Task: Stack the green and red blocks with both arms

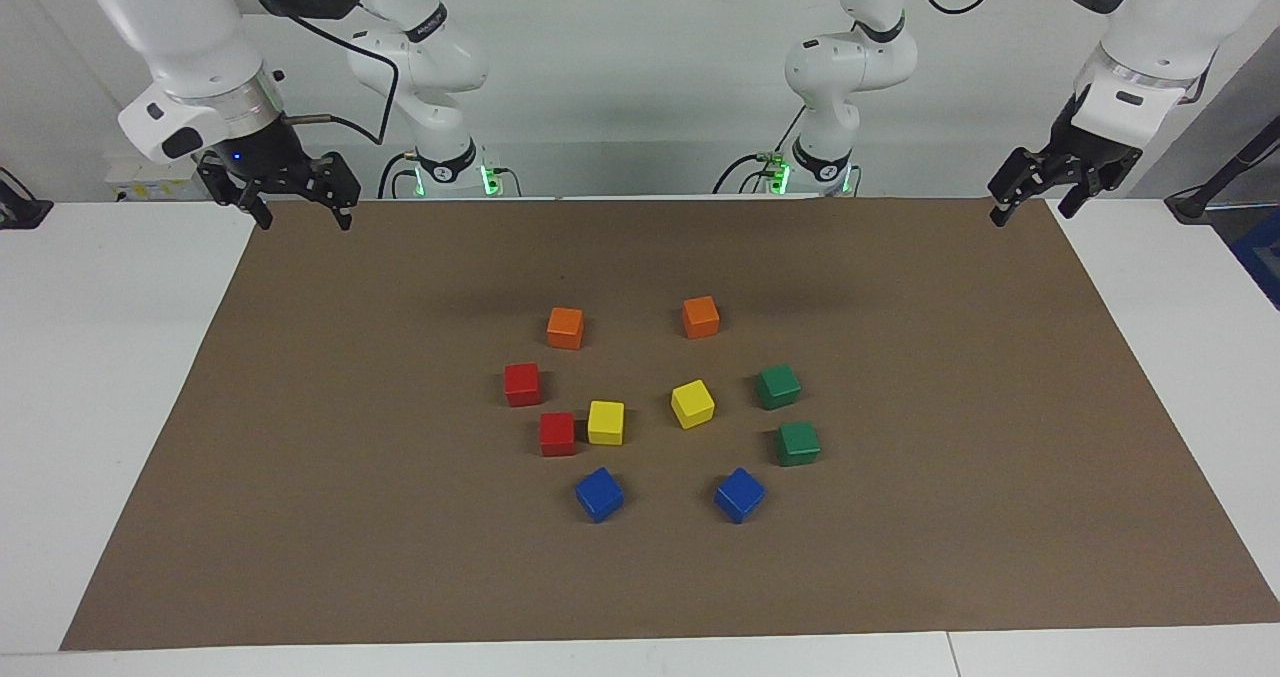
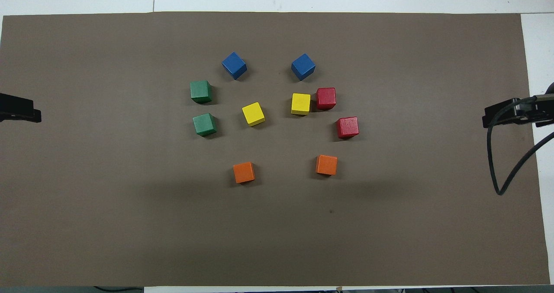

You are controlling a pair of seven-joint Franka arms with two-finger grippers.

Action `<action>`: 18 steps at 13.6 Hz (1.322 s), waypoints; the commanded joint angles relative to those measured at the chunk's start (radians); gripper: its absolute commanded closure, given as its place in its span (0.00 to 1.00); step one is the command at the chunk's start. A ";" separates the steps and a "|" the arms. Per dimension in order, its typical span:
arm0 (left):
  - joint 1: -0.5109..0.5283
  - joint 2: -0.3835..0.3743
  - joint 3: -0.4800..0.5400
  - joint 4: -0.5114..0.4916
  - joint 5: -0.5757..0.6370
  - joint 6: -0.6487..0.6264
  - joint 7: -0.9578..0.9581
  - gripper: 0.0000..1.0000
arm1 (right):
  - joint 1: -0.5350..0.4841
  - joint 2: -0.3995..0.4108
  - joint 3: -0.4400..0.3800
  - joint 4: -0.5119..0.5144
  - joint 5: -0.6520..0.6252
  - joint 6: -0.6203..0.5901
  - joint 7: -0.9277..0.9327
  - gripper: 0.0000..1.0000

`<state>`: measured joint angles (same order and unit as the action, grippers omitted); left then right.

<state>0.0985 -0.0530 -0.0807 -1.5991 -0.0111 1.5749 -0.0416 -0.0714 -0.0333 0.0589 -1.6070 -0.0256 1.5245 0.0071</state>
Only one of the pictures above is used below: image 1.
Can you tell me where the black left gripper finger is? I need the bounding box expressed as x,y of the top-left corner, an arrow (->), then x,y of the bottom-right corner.
988,147 -> 1051,228
1060,172 -> 1106,220

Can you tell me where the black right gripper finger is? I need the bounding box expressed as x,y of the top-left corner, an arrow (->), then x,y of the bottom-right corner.
197,152 -> 274,231
305,152 -> 361,230

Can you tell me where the red wooden block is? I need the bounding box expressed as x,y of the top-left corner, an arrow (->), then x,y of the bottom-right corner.
503,362 -> 543,408
539,412 -> 578,458

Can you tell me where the green wooden block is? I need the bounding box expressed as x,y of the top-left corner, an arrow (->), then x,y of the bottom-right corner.
755,363 -> 803,412
776,421 -> 822,468

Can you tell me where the white power strip box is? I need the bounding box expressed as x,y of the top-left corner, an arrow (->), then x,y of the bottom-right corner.
105,152 -> 216,203

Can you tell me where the black stand with pole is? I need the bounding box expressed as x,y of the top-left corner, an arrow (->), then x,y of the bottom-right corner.
1165,115 -> 1280,224

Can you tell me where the blue crate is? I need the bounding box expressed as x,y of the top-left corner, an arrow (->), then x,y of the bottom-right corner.
1228,207 -> 1280,310

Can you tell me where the black stand foot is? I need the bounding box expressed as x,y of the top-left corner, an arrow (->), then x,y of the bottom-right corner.
0,167 -> 53,230

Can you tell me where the yellow wooden block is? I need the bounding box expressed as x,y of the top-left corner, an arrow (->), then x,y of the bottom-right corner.
587,400 -> 626,447
670,379 -> 717,430

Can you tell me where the brown table mat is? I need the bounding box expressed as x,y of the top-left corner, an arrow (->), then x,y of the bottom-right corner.
60,197 -> 1280,651

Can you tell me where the blue wooden block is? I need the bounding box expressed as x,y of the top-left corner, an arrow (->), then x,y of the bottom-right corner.
713,467 -> 767,525
574,467 -> 626,524

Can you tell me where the black right arm base cable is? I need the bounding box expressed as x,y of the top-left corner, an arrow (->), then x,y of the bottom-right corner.
378,150 -> 421,200

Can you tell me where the black arm base cable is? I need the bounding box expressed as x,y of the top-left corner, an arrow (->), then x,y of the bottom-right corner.
378,150 -> 421,200
712,107 -> 806,196

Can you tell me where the black left arm base cable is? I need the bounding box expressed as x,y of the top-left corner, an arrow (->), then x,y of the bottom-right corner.
712,107 -> 806,196

